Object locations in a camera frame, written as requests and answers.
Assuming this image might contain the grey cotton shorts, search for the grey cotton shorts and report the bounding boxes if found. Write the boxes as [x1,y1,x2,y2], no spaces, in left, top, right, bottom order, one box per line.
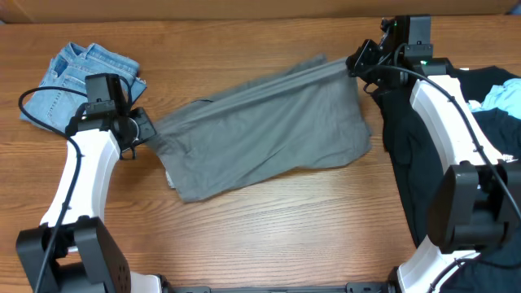
[148,55,371,202]

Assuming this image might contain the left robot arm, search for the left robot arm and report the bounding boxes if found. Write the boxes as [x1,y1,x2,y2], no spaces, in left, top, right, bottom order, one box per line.
[15,73,169,293]

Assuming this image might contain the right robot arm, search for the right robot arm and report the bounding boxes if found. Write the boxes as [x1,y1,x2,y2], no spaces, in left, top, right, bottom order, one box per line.
[346,15,520,292]

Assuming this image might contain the folded blue denim jeans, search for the folded blue denim jeans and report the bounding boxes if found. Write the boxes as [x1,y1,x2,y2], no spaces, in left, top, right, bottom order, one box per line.
[24,42,147,131]

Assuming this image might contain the black t-shirt underneath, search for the black t-shirt underneath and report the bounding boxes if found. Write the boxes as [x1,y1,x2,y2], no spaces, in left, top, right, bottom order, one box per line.
[372,65,521,249]

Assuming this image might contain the light blue shirt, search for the light blue shirt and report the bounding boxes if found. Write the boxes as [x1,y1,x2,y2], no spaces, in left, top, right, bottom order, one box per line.
[467,78,521,119]

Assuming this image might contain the black Nike t-shirt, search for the black Nike t-shirt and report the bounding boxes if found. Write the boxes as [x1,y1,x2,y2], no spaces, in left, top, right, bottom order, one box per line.
[440,109,520,293]

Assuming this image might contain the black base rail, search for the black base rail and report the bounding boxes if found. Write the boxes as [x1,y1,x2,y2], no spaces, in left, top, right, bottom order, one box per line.
[159,275,401,293]

